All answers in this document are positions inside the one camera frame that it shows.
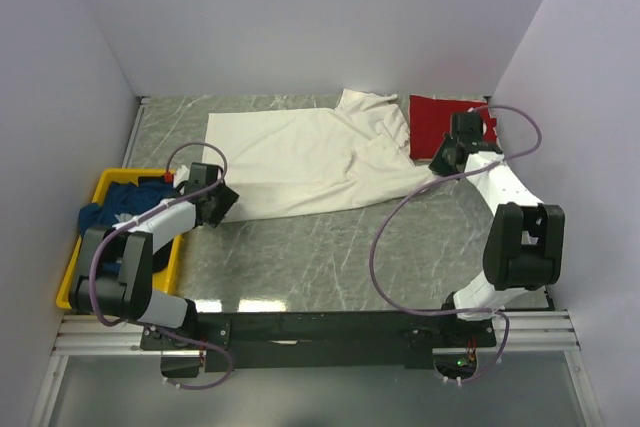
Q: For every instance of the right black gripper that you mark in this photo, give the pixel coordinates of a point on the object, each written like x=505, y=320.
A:
x=442, y=161

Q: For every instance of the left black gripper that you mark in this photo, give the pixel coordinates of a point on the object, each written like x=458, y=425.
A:
x=223, y=201

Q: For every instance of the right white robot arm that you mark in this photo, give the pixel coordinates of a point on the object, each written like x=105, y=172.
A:
x=523, y=250

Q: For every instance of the white t shirt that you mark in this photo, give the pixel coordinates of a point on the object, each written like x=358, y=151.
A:
x=287, y=163

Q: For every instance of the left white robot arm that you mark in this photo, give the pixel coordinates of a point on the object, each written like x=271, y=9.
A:
x=128, y=237

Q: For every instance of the folded red t shirt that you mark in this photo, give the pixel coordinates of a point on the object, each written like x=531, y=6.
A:
x=430, y=121

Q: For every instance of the black base bar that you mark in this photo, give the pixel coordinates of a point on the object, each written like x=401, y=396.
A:
x=339, y=339

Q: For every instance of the black garment in bin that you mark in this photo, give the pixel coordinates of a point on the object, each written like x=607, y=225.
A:
x=151, y=190

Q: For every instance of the blue t shirt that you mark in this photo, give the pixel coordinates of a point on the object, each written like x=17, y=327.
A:
x=122, y=201

